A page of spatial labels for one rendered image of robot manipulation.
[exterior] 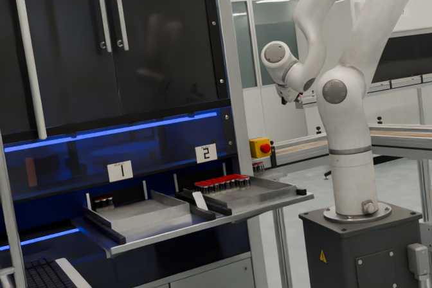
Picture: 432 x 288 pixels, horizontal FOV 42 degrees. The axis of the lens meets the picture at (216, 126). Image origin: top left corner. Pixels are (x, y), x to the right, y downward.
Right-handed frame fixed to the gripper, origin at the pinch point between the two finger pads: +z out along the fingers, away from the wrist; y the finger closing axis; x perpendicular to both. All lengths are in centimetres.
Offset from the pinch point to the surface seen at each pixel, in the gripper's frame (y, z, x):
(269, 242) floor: -52, 246, 47
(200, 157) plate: -33.7, 18.0, 25.2
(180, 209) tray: -52, -8, 9
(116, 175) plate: -55, -3, 39
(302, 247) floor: -42, 232, 20
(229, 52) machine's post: 6.0, 13.3, 37.0
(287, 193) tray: -29.4, 6.2, -13.5
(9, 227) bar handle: -74, -65, 17
